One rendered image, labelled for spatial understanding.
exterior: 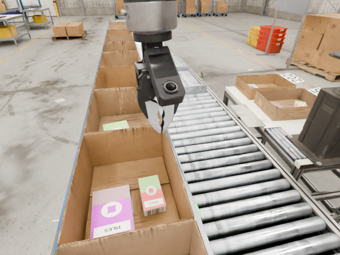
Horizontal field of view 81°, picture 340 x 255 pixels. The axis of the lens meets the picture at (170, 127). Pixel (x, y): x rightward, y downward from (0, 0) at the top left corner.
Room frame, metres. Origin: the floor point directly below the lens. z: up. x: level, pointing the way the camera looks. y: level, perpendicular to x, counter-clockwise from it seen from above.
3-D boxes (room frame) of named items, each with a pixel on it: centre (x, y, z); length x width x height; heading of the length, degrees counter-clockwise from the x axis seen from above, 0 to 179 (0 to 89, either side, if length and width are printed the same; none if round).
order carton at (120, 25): (3.47, 0.80, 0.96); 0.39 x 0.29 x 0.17; 13
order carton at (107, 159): (0.42, 0.13, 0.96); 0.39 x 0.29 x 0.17; 12
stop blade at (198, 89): (1.55, -0.09, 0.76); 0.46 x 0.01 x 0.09; 102
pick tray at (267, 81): (1.60, -0.80, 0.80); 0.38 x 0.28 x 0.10; 98
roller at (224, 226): (0.44, -0.33, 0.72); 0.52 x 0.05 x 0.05; 102
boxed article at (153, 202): (0.43, 0.06, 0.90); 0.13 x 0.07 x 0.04; 15
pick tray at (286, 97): (1.29, -0.86, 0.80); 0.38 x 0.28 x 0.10; 96
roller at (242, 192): (0.57, -0.30, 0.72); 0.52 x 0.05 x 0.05; 102
